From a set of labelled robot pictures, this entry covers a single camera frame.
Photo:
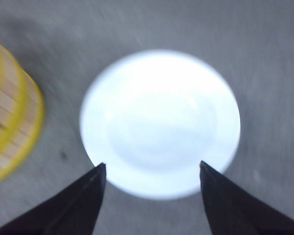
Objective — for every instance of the bamboo steamer basket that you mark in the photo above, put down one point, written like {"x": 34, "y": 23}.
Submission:
{"x": 27, "y": 133}
{"x": 12, "y": 95}

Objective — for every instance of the white ceramic plate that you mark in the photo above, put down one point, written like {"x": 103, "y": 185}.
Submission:
{"x": 153, "y": 116}

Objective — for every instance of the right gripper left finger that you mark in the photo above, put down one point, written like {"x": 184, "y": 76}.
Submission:
{"x": 73, "y": 211}

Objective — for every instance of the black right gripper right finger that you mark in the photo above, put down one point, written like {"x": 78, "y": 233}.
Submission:
{"x": 230, "y": 210}

